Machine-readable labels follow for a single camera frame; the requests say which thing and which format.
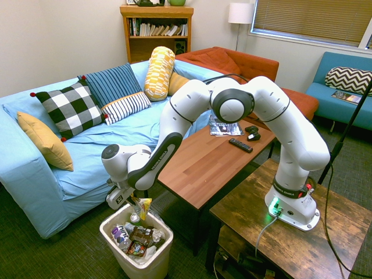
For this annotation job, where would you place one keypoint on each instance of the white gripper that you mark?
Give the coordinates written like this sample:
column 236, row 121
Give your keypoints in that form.
column 118, row 199

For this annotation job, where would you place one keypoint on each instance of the yellow Lay's chip bag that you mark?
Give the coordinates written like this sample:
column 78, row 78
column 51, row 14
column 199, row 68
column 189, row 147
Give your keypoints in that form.
column 144, row 206

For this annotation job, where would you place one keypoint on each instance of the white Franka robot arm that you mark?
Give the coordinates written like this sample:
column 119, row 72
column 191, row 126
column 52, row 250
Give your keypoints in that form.
column 261, row 116

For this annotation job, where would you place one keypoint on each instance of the beige plastic trash bin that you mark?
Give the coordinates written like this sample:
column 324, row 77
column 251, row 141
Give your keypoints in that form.
column 151, row 261

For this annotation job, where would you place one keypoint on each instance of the green drink can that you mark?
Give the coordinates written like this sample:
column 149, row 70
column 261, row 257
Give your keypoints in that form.
column 134, row 218

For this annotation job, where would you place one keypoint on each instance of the black floor vent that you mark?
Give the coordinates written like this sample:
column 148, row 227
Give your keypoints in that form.
column 162, row 203

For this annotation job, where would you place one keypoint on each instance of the brown snack wrapper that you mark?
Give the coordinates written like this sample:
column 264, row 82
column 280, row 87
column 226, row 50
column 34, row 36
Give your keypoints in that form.
column 141, row 234

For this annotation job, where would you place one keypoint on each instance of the hint water bottle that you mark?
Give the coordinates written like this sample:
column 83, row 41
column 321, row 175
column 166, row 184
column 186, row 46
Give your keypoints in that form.
column 120, row 235

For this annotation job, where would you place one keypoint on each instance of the crumpled white paper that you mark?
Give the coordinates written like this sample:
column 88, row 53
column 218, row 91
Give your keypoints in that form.
column 157, row 234

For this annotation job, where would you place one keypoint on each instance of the brown candy wrapper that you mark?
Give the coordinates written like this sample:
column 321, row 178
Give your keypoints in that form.
column 137, row 248

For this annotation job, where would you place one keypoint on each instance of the light blue sofa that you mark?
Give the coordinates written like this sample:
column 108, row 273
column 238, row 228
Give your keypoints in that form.
column 87, row 151

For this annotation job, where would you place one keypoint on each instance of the wooden coffee table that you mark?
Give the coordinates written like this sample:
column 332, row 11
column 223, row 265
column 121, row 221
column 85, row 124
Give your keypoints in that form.
column 203, row 168

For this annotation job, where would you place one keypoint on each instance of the white navy striped pillow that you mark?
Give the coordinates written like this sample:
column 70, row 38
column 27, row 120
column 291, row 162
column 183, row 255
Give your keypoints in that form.
column 128, row 106

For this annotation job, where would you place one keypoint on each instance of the mustard yellow pillow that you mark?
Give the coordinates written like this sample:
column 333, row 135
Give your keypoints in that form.
column 178, row 82
column 46, row 142

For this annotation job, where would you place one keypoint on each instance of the black white checkered pillow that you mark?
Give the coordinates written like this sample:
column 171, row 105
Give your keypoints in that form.
column 71, row 109

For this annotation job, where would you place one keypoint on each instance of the black white magazine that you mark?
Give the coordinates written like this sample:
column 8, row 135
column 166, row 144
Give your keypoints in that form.
column 226, row 128

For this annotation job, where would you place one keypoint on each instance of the black remote control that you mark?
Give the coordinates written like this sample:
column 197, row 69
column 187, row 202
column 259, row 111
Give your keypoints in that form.
column 240, row 145

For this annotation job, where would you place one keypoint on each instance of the blue striped pillow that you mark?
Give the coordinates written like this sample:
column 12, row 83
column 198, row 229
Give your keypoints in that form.
column 112, row 82

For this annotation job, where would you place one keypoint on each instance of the yellow patterned bolster pillow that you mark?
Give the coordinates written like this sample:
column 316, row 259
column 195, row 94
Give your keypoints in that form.
column 159, row 72

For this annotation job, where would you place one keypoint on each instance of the black game controller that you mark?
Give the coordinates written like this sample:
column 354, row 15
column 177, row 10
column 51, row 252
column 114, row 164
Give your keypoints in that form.
column 253, row 133

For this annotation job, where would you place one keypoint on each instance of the wooden bookshelf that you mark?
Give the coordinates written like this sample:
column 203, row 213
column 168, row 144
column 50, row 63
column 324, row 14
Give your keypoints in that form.
column 154, row 46

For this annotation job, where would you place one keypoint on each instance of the black speaker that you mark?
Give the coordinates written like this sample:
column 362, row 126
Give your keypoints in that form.
column 180, row 47

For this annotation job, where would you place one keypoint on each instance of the rustic dark wood table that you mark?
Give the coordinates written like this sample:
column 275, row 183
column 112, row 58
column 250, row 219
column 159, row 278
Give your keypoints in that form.
column 290, row 253

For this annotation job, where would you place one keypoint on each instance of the row of books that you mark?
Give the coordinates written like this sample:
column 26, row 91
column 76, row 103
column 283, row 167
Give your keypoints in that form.
column 158, row 30

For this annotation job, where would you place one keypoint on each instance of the orange sofa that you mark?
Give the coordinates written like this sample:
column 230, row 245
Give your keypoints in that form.
column 247, row 65

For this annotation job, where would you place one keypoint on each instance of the black object on shelf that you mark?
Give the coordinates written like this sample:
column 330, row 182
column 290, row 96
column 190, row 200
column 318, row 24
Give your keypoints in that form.
column 149, row 2

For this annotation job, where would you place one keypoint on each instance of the green bowl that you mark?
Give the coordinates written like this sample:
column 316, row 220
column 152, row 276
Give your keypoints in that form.
column 176, row 2

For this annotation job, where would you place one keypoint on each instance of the white shade floor lamp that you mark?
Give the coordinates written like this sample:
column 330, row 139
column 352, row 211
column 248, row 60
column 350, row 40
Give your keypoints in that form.
column 240, row 14

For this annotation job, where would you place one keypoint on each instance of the teal couch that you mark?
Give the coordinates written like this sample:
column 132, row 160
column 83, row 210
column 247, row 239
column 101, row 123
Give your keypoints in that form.
column 337, row 110

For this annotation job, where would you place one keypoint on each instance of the dark cover magazine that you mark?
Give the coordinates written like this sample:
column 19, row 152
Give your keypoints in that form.
column 346, row 97

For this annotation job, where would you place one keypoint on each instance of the black white chevron pillow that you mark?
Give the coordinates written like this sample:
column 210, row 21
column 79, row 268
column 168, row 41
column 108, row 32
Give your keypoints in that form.
column 347, row 78

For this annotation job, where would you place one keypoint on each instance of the wooden window blind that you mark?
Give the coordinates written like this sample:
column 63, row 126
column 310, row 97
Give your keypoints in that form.
column 311, row 19

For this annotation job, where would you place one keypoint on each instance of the black camera stand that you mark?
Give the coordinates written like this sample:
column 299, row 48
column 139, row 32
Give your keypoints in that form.
column 346, row 130

